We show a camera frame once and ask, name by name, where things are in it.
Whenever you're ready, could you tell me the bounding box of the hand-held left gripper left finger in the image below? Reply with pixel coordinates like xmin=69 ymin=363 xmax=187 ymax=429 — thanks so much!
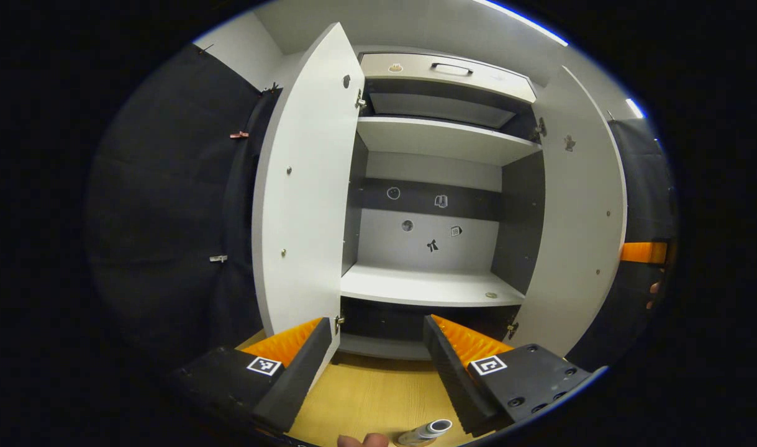
xmin=169 ymin=317 xmax=334 ymax=435

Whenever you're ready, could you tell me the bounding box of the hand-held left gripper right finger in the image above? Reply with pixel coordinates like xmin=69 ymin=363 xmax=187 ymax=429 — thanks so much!
xmin=422 ymin=313 xmax=597 ymax=438

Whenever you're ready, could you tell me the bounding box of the white green label bottle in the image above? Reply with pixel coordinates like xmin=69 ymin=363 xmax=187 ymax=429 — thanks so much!
xmin=395 ymin=418 xmax=454 ymax=447

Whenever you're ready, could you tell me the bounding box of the white cabinet door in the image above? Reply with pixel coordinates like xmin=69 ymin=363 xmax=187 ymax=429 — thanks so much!
xmin=252 ymin=22 xmax=366 ymax=374
xmin=507 ymin=65 xmax=629 ymax=358

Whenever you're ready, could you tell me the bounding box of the white grey cabinet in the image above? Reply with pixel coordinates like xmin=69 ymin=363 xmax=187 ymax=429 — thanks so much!
xmin=337 ymin=52 xmax=548 ymax=362

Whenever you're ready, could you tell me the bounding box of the white cabinet shelf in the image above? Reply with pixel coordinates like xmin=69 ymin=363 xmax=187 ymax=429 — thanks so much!
xmin=356 ymin=116 xmax=543 ymax=167
xmin=339 ymin=264 xmax=527 ymax=309

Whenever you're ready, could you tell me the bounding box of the white cabinet drawer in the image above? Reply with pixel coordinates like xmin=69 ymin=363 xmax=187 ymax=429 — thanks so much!
xmin=359 ymin=53 xmax=538 ymax=105

